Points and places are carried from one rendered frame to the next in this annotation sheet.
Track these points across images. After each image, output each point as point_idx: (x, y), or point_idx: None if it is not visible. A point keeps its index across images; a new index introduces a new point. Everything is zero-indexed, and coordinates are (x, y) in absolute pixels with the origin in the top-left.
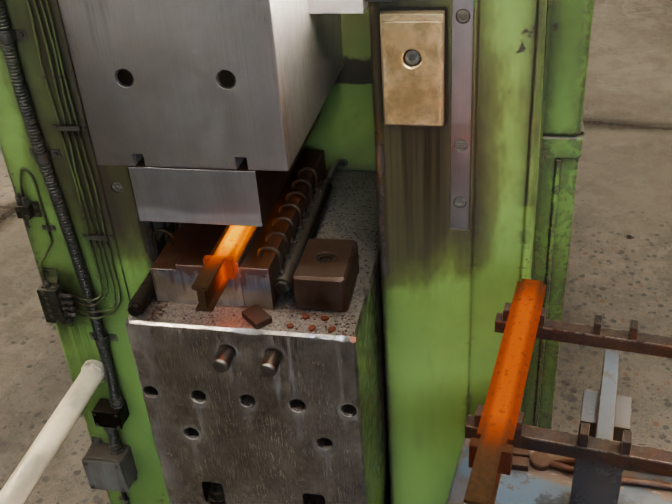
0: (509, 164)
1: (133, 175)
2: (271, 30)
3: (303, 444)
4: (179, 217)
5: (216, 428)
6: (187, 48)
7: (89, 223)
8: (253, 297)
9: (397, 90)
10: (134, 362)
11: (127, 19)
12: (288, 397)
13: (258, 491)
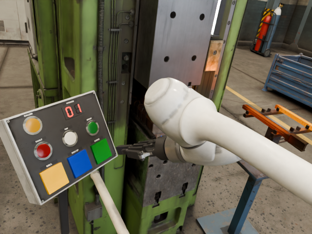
0: (223, 79)
1: None
2: (209, 43)
3: (188, 167)
4: None
5: (166, 171)
6: (187, 48)
7: (109, 117)
8: None
9: (210, 61)
10: (110, 166)
11: (173, 39)
12: None
13: (171, 188)
